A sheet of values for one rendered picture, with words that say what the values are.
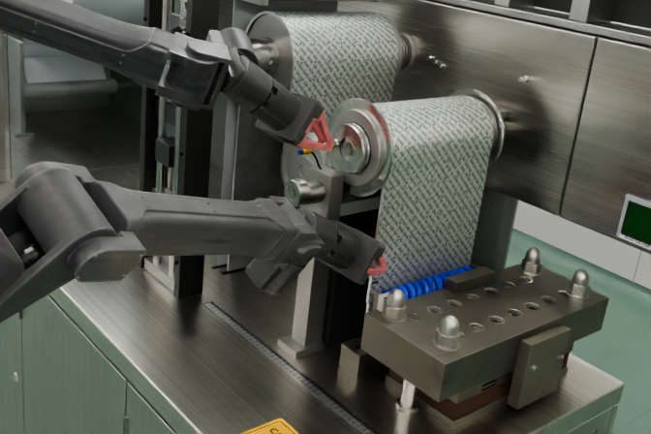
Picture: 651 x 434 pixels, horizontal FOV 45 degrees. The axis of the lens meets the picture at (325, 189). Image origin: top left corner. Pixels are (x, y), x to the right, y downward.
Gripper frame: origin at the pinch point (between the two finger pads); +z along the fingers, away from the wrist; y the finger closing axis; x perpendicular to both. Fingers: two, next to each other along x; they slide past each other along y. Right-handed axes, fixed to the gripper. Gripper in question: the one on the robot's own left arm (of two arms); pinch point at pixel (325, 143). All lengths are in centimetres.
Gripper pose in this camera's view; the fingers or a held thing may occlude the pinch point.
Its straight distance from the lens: 117.0
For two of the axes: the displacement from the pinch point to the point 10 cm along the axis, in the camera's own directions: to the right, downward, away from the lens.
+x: 5.0, -8.6, 1.0
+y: 6.0, 2.6, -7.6
